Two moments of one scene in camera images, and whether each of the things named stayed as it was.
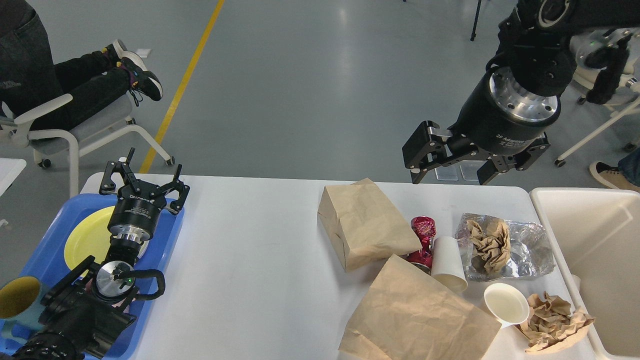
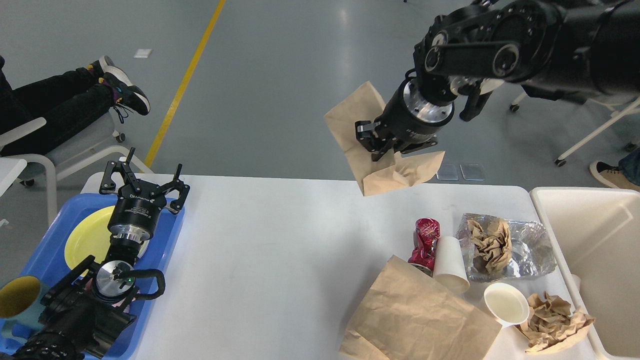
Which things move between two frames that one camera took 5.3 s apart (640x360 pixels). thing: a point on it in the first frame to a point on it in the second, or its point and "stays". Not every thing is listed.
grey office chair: (75, 140) to (93, 152)
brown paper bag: (406, 313) stays
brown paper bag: (366, 227) to (391, 170)
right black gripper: (497, 118) to (411, 118)
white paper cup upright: (506, 304) stays
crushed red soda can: (424, 228) stays
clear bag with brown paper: (497, 248) stays
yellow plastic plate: (90, 235) stays
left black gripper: (135, 215) stays
